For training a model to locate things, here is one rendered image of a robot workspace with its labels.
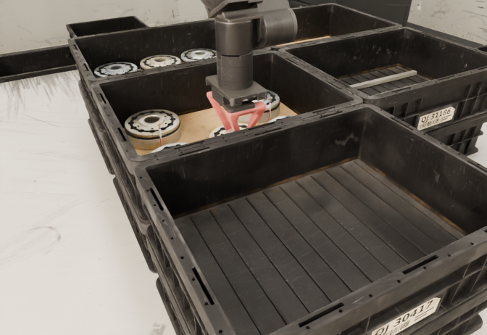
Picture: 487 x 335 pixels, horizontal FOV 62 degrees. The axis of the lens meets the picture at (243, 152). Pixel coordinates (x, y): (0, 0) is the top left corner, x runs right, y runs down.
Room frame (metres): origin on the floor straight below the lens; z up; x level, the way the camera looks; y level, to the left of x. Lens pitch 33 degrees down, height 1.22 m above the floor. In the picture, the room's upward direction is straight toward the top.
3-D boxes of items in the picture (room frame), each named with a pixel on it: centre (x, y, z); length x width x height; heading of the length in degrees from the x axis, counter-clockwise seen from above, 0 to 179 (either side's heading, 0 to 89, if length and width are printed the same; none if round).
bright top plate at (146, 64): (0.98, 0.21, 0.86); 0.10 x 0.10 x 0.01
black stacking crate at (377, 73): (0.84, -0.32, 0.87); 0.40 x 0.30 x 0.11; 118
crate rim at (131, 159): (0.65, 0.04, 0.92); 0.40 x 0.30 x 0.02; 118
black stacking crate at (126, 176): (0.65, 0.04, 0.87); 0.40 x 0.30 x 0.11; 118
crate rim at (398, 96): (0.84, -0.32, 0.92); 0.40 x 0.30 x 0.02; 118
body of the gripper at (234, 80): (0.61, 0.01, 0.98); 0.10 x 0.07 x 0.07; 27
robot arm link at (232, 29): (0.61, 0.01, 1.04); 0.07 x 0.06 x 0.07; 119
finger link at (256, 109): (0.60, 0.01, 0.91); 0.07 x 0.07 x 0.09; 27
